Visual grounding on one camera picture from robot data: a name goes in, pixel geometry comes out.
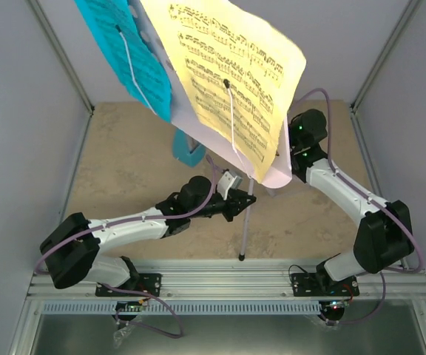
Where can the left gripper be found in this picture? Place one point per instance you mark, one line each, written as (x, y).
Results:
(231, 208)

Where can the blue metronome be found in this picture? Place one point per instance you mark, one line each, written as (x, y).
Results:
(186, 149)

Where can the white tripod music stand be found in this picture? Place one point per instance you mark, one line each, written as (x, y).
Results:
(205, 122)

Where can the yellow music sheet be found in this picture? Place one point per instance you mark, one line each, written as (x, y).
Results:
(235, 85)

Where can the blue music sheet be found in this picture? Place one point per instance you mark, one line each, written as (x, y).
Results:
(137, 68)

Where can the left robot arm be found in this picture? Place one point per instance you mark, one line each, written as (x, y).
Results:
(76, 250)

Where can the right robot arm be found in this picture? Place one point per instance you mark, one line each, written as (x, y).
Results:
(383, 228)

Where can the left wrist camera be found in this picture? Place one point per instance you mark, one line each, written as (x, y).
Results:
(228, 181)

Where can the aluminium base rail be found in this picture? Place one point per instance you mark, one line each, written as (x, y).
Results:
(263, 279)

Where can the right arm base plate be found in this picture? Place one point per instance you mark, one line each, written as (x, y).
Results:
(312, 285)

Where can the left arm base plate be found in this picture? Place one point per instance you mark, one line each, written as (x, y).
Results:
(149, 283)

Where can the grey cable duct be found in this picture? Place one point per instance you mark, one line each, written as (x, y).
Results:
(242, 307)

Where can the left aluminium frame post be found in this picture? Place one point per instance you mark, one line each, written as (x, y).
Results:
(60, 53)

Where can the aluminium frame post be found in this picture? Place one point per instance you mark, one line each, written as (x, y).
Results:
(60, 53)
(396, 33)

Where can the right aluminium frame post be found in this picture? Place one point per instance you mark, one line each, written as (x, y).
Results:
(396, 33)

